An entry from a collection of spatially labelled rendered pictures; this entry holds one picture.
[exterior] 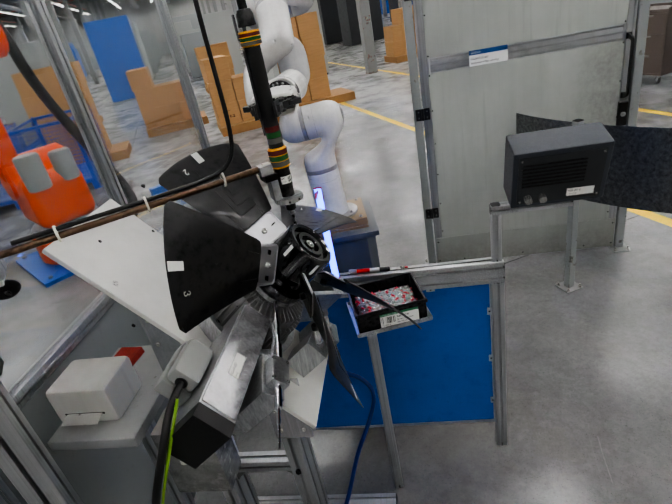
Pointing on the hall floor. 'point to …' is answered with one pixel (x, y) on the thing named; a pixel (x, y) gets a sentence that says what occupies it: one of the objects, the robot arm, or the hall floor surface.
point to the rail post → (499, 361)
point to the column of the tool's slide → (30, 459)
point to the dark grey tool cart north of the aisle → (659, 41)
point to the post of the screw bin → (385, 408)
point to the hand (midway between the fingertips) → (266, 109)
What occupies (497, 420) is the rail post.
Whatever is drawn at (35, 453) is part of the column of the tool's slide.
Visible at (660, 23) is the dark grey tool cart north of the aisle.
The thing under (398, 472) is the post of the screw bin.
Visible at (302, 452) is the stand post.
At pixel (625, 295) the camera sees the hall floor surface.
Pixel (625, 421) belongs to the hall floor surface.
